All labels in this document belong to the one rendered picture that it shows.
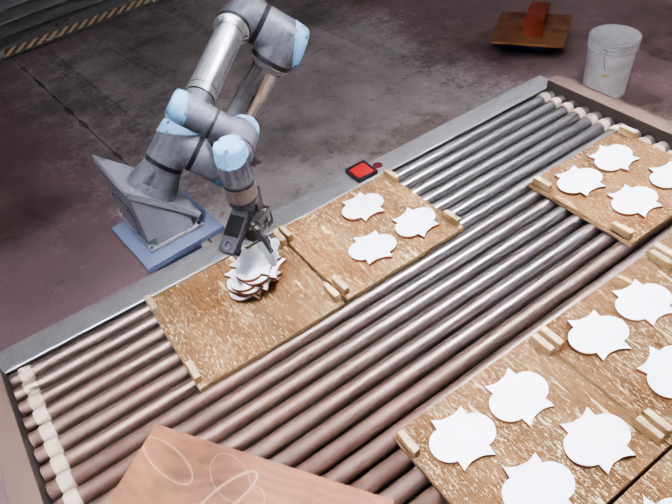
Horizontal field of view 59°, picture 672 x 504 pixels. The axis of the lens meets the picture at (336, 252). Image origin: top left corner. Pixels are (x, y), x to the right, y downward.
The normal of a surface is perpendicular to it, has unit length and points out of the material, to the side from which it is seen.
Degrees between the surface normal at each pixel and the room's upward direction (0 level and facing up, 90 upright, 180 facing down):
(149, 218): 90
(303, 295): 0
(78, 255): 0
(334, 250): 0
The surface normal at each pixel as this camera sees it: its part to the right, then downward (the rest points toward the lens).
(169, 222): 0.61, 0.50
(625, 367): -0.11, -0.71
